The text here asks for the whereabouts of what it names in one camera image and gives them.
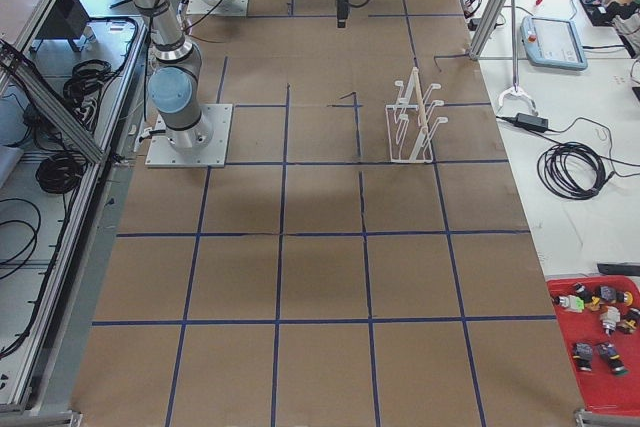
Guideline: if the blue teach pendant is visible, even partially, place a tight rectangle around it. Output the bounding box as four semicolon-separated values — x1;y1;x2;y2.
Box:
520;16;588;71

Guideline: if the black power adapter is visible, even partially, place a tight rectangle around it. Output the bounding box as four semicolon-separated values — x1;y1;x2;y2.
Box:
514;113;549;133

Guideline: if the red plastic parts tray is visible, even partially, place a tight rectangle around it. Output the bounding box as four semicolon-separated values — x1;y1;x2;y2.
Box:
547;275;639;417

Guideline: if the white wire cup rack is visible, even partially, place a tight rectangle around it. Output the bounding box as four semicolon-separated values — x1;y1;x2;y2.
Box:
385;67;448;164

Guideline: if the coiled black cable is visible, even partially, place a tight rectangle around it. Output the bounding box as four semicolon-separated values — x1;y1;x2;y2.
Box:
537;142;612;199

